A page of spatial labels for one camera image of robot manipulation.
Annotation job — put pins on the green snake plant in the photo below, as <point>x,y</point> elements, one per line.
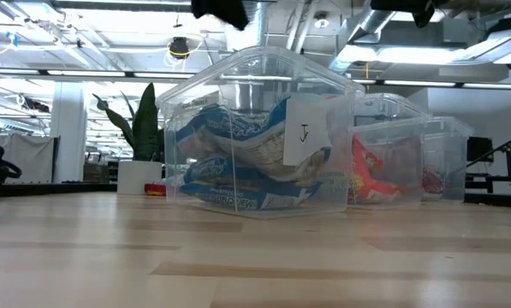
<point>146,124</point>

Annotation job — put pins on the white strip sticker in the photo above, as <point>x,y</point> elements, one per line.
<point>195,102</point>

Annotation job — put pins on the orange Maruchan noodle pack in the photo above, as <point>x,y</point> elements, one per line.
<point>156,189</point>
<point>366,179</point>

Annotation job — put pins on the white plant pot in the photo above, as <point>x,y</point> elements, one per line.
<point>137,177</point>

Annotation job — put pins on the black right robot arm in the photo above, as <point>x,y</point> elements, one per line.
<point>402,5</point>

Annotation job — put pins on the white partition screen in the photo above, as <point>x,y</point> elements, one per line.
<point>28,158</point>

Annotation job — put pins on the round silver ventilation duct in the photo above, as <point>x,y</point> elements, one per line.
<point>257,38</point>

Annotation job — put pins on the clear bin with paper label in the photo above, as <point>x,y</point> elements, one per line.
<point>255,64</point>

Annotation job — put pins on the black diagonal rod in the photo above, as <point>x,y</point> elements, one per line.
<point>503,146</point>

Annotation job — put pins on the grey rectangular air duct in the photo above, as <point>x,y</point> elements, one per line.
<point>409,43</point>

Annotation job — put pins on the black aluminium table frame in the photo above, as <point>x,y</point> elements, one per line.
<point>45,188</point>

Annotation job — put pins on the clear plastic bin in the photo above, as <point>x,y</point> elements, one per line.
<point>392,111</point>
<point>452,141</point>

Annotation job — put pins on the black ceiling-mounted camera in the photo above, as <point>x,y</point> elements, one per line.
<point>179,47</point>

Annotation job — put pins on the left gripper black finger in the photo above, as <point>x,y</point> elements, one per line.
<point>221,10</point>

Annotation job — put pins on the white paper label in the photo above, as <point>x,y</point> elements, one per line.
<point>306,128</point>

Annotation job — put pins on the red Maruchan noodle pack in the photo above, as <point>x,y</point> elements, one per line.
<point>432,184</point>

